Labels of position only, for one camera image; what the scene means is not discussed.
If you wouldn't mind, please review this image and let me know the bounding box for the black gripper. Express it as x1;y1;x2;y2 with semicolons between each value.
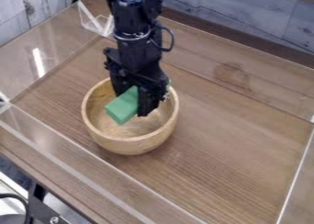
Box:
103;34;169;117

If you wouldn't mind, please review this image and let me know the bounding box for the green rectangular block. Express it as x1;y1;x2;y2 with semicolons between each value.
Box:
104;85;139;125

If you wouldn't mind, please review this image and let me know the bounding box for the wooden bowl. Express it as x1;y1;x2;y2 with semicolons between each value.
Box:
81;78;179;155

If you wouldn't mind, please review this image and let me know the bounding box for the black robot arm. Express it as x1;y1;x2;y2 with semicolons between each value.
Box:
103;0;173;117

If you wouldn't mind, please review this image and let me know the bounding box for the clear acrylic barrier wall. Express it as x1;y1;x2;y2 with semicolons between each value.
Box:
0;8;314;224

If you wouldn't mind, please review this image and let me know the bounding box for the clear acrylic corner bracket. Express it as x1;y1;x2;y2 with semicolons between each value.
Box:
77;1;113;37

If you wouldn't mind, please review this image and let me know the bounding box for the black stand with cable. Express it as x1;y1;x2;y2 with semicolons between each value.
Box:
0;181;71;224

